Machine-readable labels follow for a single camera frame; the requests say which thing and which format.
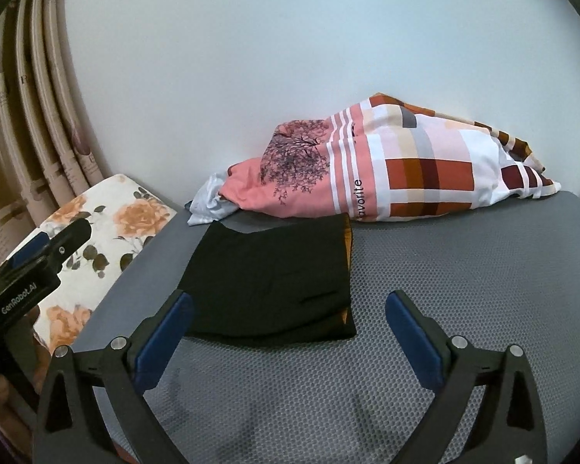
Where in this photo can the checked pink and white pillow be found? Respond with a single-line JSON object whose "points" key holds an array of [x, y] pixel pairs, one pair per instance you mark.
{"points": [[415, 174]]}

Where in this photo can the floral orange and white cushion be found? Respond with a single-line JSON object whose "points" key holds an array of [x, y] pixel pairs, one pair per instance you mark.
{"points": [[116, 212]]}

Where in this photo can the light blue cloth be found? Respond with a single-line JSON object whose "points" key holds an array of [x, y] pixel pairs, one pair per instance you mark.
{"points": [[208, 203]]}

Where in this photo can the beige patterned curtain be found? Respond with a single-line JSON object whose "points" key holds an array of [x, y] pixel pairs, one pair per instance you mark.
{"points": [[29, 130]]}

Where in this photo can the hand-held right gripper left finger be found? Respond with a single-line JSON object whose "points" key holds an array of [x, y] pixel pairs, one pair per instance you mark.
{"points": [[167, 333]]}

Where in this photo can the black pants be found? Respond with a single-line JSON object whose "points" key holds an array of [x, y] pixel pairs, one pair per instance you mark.
{"points": [[270, 275]]}

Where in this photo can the grey textured mat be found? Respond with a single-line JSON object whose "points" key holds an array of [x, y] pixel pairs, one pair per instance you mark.
{"points": [[464, 270]]}

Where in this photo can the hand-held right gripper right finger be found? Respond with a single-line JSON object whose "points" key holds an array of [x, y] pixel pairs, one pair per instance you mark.
{"points": [[411, 338]]}

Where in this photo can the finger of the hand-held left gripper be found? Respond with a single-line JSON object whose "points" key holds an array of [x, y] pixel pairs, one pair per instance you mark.
{"points": [[58, 246]]}

